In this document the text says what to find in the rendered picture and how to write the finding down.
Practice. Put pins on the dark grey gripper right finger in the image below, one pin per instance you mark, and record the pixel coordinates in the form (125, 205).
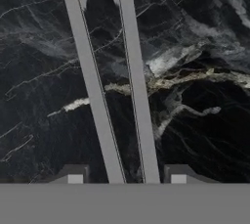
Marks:
(177, 172)

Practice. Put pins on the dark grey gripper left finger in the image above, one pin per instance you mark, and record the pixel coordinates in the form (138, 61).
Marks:
(76, 173)

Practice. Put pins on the grey metal tongs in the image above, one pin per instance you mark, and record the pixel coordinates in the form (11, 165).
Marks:
(97, 104)

